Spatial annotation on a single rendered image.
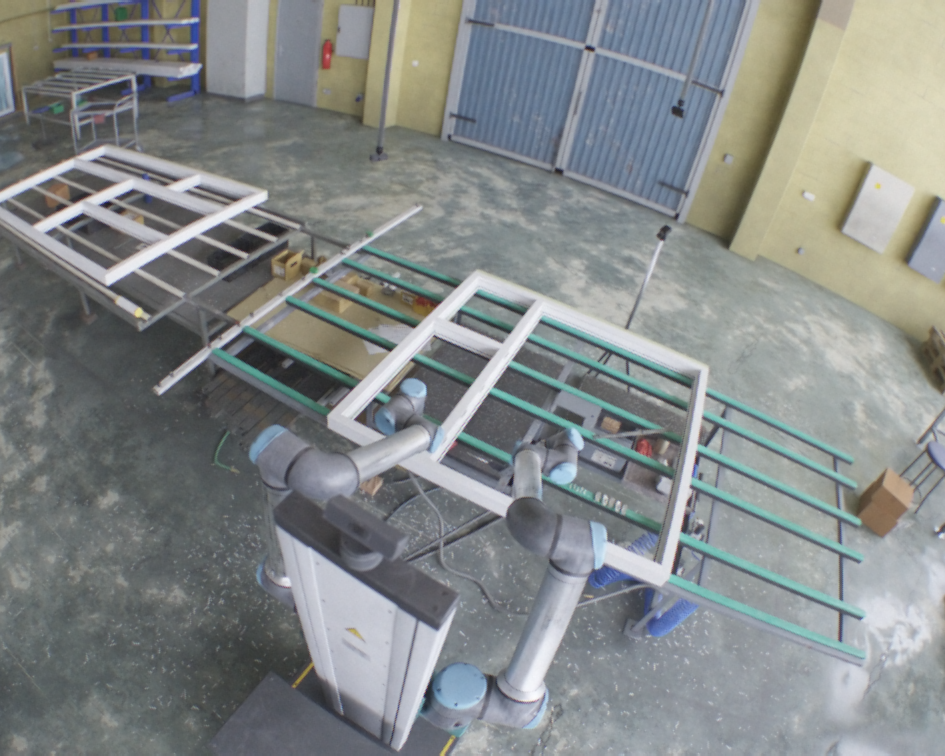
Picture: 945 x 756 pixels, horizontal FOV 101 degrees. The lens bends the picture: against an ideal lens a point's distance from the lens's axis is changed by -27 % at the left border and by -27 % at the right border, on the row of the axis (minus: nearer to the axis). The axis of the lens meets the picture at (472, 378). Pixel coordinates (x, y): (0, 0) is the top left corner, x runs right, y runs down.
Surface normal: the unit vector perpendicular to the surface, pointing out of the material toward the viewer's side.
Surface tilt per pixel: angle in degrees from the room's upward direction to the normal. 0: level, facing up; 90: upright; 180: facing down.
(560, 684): 0
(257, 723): 0
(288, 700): 0
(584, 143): 90
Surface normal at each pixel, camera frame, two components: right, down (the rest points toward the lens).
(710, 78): -0.43, 0.55
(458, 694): 0.08, -0.76
